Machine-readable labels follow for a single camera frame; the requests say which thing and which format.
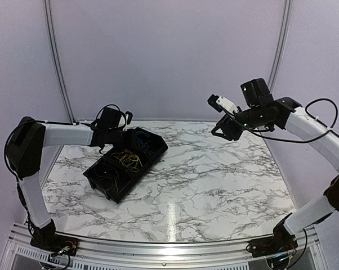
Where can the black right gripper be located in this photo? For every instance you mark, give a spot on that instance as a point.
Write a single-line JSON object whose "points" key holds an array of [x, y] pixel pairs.
{"points": [[232, 133]]}

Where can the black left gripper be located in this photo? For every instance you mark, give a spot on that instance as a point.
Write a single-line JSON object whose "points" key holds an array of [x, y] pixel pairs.
{"points": [[129, 138]]}

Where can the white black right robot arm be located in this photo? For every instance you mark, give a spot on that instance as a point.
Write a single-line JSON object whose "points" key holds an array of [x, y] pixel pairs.
{"points": [[285, 120]]}

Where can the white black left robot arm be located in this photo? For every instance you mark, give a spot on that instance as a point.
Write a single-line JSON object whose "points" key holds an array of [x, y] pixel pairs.
{"points": [[24, 151]]}

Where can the black three-compartment plastic bin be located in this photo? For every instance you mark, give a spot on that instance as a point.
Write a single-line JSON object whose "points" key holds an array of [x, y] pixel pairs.
{"points": [[118, 171]]}

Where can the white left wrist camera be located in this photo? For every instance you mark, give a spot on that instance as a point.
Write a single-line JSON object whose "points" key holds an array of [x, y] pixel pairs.
{"points": [[127, 116]]}

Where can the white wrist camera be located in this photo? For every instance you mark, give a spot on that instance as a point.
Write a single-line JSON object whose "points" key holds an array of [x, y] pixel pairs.
{"points": [[127, 116], [220, 103]]}

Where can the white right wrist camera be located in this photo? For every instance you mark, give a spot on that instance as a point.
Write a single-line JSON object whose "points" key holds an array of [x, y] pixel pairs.
{"points": [[220, 103]]}

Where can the right aluminium corner post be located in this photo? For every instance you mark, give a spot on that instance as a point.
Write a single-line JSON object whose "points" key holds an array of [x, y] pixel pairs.
{"points": [[281, 43]]}

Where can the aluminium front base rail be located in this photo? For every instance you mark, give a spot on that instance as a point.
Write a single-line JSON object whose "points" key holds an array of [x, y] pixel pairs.
{"points": [[96, 253]]}

